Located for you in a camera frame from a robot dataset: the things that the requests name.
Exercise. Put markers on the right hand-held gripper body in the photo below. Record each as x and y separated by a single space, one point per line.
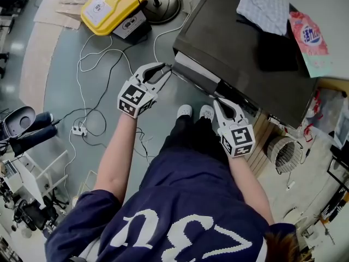
240 138

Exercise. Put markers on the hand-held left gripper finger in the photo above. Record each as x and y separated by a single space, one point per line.
163 80
139 70

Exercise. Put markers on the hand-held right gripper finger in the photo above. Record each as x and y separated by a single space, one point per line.
241 114
219 112

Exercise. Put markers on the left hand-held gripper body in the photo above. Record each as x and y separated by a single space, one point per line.
132 95

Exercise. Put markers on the person's left forearm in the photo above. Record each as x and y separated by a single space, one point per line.
117 157

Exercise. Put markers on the person's right forearm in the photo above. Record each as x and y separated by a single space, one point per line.
248 187

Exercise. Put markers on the pink detergent bag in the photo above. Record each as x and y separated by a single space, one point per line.
313 48

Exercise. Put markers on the person's white right shoe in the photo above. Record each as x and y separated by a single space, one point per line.
206 112

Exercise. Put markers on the person's white shoe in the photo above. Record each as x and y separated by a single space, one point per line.
206 112
185 110

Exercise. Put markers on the wooden slat pallet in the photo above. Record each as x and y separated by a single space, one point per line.
259 151

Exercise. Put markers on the person's white left shoe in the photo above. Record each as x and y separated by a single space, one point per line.
185 110

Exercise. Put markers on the person's black trousers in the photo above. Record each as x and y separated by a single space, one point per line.
191 138

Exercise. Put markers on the round grey fan heater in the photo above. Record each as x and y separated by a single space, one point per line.
285 154

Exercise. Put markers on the black standing fan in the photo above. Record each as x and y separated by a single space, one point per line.
163 12

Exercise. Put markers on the white power strip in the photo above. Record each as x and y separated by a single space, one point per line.
79 131

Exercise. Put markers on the pile of clear plastic bottles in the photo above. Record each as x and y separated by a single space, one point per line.
310 119

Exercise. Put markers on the yellow-lidded black trash bin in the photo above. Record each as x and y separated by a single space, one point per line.
109 7

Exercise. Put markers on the black cloth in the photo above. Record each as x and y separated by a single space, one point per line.
278 53

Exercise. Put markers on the black washing machine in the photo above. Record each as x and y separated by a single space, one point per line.
218 31

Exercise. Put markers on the person's navy printed shirt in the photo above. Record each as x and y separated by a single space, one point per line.
177 201

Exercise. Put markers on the clear plastic bag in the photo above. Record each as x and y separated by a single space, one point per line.
330 110

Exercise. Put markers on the flattened cardboard sheet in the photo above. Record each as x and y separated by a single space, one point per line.
54 18

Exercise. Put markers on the white patterned cloth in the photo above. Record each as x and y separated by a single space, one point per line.
264 7

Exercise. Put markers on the grey plastic shell with hole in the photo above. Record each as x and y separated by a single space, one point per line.
13 120

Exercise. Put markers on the black office chair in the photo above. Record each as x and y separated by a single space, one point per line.
35 214

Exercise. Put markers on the black metal frame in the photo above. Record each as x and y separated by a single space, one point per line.
338 190

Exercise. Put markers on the white table frame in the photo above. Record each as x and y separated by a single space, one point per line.
24 176

